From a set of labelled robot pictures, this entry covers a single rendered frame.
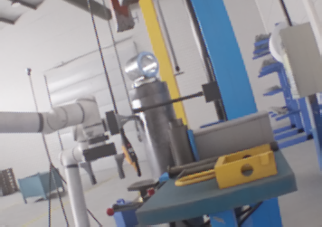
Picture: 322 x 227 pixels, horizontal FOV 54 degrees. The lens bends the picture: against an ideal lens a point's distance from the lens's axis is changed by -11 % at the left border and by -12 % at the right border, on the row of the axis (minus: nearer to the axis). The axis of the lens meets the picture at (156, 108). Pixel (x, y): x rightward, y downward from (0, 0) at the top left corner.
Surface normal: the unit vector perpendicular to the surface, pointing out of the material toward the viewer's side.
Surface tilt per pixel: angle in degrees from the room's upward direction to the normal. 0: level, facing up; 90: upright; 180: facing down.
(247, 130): 90
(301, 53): 90
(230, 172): 90
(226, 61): 90
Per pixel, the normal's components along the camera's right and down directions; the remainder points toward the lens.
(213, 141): -0.25, 0.04
